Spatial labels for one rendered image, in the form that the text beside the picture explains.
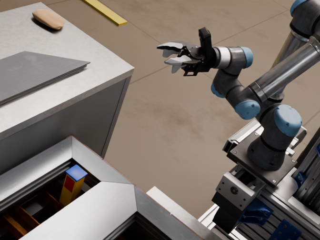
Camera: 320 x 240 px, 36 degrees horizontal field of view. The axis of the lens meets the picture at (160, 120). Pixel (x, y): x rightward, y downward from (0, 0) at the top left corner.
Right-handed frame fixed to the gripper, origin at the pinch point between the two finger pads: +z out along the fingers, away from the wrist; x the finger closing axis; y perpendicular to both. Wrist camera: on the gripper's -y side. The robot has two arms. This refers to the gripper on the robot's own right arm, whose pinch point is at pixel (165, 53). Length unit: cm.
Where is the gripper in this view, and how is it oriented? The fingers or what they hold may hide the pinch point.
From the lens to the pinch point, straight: 156.7
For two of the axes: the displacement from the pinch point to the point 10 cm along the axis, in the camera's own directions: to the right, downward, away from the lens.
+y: -3.5, 6.4, 6.8
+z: -8.6, 0.7, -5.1
